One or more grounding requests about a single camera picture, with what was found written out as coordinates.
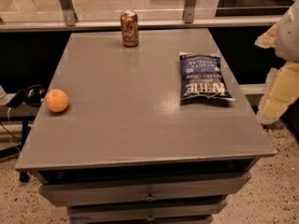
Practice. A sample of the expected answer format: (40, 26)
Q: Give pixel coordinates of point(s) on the lower drawer knob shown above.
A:
(150, 218)

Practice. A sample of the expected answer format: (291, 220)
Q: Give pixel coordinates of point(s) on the orange fruit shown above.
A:
(56, 100)

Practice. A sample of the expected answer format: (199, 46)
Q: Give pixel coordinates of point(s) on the upper drawer knob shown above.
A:
(149, 198)

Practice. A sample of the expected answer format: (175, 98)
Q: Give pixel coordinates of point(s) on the left metal railing bracket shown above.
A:
(70, 16)

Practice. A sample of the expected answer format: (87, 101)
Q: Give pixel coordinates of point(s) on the grey drawer cabinet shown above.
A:
(127, 133)

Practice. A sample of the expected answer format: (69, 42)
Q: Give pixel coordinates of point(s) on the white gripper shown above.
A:
(289, 37)

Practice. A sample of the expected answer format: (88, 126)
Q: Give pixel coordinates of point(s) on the drawer knob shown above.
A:
(150, 218)
(149, 198)

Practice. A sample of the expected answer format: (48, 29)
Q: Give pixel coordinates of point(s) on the blue kettle chips bag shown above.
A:
(201, 77)

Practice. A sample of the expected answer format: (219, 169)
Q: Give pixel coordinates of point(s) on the low black side table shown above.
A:
(15, 122)

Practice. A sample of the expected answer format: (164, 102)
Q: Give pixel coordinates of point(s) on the black headphones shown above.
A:
(32, 96)

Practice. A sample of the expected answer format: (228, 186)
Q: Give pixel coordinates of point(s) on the orange patterned drink can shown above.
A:
(129, 28)

